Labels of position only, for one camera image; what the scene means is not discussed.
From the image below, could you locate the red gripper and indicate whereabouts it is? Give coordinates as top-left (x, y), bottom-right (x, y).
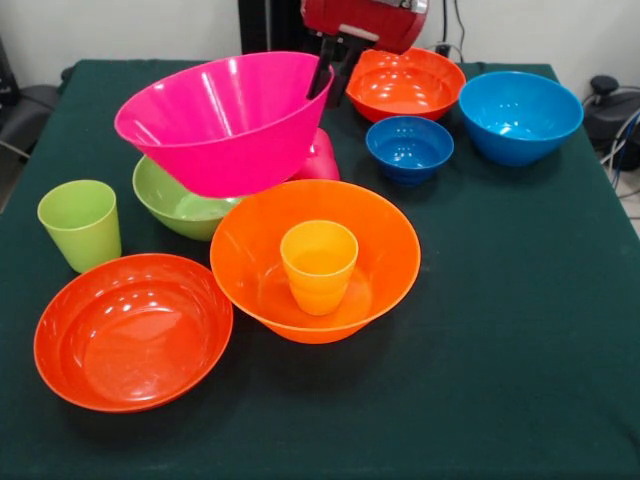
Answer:
top-left (299, 0), bottom-right (430, 110)

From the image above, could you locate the red-orange bowl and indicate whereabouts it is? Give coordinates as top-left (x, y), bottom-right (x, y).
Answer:
top-left (33, 253), bottom-right (235, 414)
top-left (344, 47), bottom-right (467, 124)

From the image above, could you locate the large pink bowl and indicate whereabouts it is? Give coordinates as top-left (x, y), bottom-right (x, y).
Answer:
top-left (113, 51), bottom-right (335, 199)

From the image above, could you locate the large orange bowl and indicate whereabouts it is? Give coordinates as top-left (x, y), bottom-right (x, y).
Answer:
top-left (209, 179), bottom-right (423, 346)

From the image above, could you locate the yellow cup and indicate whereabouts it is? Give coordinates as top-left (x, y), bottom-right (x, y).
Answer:
top-left (279, 219), bottom-right (360, 317)

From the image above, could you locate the raspberry red cup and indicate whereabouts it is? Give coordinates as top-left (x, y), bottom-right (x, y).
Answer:
top-left (289, 127), bottom-right (342, 182)

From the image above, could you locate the small dark blue bowl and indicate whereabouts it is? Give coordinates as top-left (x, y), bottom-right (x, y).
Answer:
top-left (364, 115), bottom-right (455, 189)

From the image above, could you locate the light blue bowl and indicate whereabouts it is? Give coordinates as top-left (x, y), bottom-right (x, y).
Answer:
top-left (457, 70), bottom-right (585, 168)

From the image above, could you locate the green bowl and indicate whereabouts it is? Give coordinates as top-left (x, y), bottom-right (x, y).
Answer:
top-left (131, 155), bottom-right (247, 242)

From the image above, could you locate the light green cup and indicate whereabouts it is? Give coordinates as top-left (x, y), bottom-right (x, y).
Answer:
top-left (36, 179), bottom-right (123, 275)

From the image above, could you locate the dark green table cloth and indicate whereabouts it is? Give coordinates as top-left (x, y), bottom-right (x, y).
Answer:
top-left (0, 58), bottom-right (640, 480)

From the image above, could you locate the black equipment box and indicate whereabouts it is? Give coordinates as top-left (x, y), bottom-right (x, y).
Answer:
top-left (0, 37), bottom-right (21, 106)

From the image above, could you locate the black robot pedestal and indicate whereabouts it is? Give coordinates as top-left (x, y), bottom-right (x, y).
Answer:
top-left (238, 0), bottom-right (326, 55)

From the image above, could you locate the black pedestal foot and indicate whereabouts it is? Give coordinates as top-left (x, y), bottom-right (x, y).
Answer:
top-left (582, 74), bottom-right (640, 151)
top-left (0, 84), bottom-right (61, 151)

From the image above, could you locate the tangle of floor cables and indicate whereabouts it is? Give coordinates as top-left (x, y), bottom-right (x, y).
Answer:
top-left (597, 84), bottom-right (640, 191)

